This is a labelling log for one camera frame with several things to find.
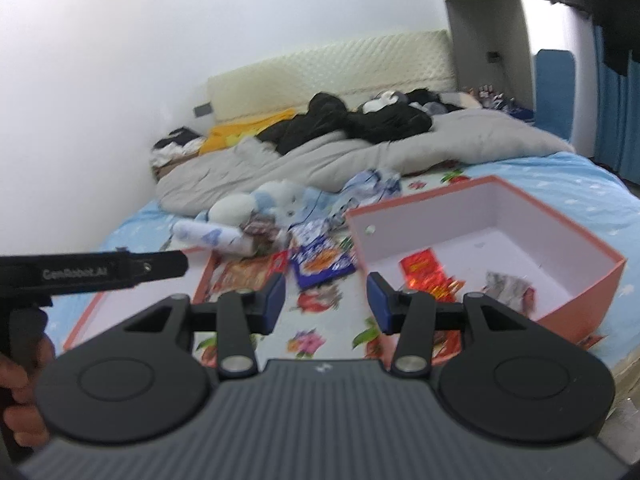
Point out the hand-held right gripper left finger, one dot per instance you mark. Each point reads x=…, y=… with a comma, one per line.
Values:
x=275, y=305

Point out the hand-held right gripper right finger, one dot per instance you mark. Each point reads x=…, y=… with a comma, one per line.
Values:
x=377, y=305

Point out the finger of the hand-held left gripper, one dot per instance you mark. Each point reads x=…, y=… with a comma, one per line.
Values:
x=167, y=264

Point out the shiny red snack packet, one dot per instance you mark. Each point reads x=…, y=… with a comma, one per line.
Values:
x=422, y=270

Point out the silver white snack packet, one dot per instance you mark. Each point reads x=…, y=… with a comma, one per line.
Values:
x=510, y=287

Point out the orange cardboard box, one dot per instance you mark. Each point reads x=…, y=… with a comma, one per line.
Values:
x=500, y=230

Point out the person's left hand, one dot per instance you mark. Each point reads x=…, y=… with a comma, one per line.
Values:
x=20, y=395

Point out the red orange snack packet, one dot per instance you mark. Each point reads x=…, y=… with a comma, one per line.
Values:
x=245, y=272

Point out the orange box lid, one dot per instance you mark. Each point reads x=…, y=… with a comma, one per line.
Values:
x=87, y=316

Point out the white blue printed roll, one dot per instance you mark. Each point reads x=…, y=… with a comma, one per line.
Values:
x=210, y=236

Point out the blue white snack packet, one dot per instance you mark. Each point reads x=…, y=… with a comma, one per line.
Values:
x=320, y=260

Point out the dark brown snack packet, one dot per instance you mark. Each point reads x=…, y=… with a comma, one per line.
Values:
x=260, y=230

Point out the white blue plush toy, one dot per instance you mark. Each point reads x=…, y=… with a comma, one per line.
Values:
x=240, y=205

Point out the heap of mixed clothes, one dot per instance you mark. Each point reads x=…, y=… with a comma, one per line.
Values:
x=172, y=147

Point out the blue white plastic bag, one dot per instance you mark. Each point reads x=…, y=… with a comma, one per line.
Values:
x=370, y=185

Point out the grey duvet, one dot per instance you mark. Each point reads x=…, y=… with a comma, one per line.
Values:
x=350, y=160

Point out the yellow cloth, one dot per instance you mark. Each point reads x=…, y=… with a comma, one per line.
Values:
x=235, y=132

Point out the black clothing heap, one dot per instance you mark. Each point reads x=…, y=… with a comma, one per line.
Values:
x=350, y=122

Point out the white grey cloth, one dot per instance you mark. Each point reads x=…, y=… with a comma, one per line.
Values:
x=380, y=102

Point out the group of small bottles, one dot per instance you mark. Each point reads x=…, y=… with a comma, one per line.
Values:
x=492, y=97

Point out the cream quilted headboard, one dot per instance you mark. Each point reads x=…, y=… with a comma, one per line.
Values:
x=325, y=67

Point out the blue padded board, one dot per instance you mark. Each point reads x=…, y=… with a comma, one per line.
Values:
x=554, y=90

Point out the blue curtain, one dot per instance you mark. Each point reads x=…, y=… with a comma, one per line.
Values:
x=615, y=125

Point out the hanging black jacket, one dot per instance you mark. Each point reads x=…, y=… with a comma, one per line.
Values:
x=610, y=5

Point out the grey wall switch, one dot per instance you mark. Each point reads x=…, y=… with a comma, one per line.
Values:
x=202, y=109

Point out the black wall socket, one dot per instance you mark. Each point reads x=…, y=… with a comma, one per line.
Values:
x=493, y=56

